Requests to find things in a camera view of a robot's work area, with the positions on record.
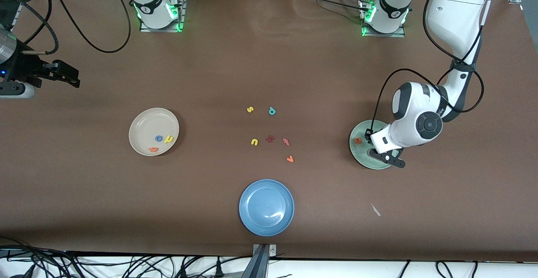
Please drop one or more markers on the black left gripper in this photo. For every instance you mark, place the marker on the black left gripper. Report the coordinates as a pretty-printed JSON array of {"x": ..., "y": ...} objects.
[{"x": 370, "y": 135}]

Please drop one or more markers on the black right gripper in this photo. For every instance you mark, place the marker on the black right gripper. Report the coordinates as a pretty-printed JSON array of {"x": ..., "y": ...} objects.
[{"x": 22, "y": 68}]

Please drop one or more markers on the yellow foam letter h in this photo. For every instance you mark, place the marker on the yellow foam letter h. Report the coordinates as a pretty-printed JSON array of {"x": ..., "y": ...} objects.
[{"x": 169, "y": 140}]

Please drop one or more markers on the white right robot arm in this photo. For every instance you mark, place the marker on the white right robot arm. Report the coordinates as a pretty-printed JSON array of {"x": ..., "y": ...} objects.
[{"x": 151, "y": 0}]

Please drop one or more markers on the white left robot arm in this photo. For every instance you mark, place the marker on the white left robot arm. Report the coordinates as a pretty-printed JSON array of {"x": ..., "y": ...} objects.
[{"x": 458, "y": 9}]

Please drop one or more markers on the green plate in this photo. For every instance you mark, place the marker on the green plate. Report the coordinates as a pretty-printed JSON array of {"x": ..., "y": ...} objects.
[{"x": 357, "y": 154}]

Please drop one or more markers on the white paper scrap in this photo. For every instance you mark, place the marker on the white paper scrap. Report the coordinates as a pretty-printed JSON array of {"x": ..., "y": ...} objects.
[{"x": 375, "y": 210}]

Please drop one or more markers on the beige brown plate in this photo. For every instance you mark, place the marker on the beige brown plate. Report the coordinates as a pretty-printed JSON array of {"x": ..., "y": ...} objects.
[{"x": 145, "y": 122}]

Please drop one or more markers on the blue plate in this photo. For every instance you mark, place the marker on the blue plate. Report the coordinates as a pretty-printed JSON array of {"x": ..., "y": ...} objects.
[{"x": 265, "y": 206}]

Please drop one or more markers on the brown table cover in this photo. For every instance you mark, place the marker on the brown table cover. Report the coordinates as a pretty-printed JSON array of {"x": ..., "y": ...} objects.
[{"x": 84, "y": 206}]

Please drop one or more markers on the black power plug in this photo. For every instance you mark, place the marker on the black power plug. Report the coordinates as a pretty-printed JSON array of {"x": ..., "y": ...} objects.
[{"x": 218, "y": 269}]

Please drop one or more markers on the aluminium frame rail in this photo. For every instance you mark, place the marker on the aluminium frame rail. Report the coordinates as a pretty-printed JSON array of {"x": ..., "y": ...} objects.
[{"x": 14, "y": 17}]

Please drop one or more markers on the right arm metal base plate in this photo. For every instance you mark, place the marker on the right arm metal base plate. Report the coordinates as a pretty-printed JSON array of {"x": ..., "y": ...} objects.
[{"x": 183, "y": 9}]

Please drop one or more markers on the aluminium camera post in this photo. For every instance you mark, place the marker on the aluminium camera post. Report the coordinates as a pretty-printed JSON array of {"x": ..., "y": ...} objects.
[{"x": 260, "y": 265}]

